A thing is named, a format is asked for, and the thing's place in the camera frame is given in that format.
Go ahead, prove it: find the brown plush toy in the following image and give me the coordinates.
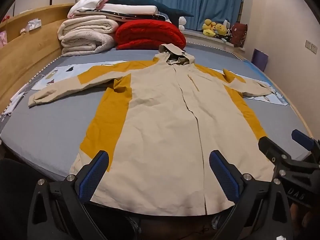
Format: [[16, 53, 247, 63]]
[[230, 22, 248, 48]]

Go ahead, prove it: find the person's dark clothing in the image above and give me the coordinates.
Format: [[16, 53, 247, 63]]
[[0, 158, 235, 240]]

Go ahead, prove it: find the white folded cloth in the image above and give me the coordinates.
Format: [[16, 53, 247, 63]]
[[101, 3, 158, 16]]

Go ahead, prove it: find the white folded thick blanket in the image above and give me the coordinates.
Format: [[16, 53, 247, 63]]
[[57, 15, 120, 57]]

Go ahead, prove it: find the beige and mustard hooded jacket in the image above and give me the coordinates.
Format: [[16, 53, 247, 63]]
[[28, 44, 275, 217]]

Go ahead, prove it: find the purple board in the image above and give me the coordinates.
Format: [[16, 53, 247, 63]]
[[251, 49, 269, 72]]

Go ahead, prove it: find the red folded quilt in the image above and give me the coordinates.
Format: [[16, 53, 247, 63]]
[[115, 20, 187, 51]]

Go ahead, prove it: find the dark teal shark plush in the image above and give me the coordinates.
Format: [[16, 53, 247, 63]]
[[106, 0, 194, 25]]

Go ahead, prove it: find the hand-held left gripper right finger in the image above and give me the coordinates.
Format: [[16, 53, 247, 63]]
[[209, 150, 294, 240]]

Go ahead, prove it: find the light blue printed blanket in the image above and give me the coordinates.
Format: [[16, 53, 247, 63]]
[[31, 60, 288, 105]]

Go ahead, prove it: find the wooden headboard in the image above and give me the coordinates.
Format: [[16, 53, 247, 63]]
[[0, 4, 75, 110]]

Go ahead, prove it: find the person's right hand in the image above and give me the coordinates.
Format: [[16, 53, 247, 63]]
[[290, 200, 320, 240]]

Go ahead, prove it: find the white wall socket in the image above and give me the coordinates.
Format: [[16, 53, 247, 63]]
[[305, 40, 318, 53]]

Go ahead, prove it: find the yellow plush toy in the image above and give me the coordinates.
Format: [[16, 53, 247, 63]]
[[202, 19, 217, 38], [214, 23, 228, 38]]

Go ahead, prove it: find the blue curtain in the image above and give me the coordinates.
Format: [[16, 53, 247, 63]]
[[145, 0, 244, 32]]

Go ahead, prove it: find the white and pink garment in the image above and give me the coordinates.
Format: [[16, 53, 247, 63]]
[[67, 0, 111, 19]]

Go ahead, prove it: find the white small cloth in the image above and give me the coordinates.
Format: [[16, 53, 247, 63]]
[[0, 89, 28, 117]]

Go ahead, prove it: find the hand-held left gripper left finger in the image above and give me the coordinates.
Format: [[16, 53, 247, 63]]
[[27, 150, 110, 240]]

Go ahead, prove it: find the orange cloth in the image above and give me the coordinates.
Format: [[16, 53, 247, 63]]
[[0, 40, 315, 183]]

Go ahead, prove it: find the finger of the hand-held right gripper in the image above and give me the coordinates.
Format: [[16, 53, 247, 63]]
[[258, 136, 296, 167], [291, 129, 316, 153]]

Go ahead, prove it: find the window sill bench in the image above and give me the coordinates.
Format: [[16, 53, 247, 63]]
[[184, 29, 247, 53]]

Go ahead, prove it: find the tissue pack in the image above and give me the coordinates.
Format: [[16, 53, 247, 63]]
[[26, 18, 42, 31]]

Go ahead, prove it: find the black and pink folded cloth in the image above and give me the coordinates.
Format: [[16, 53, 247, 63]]
[[75, 9, 166, 22]]

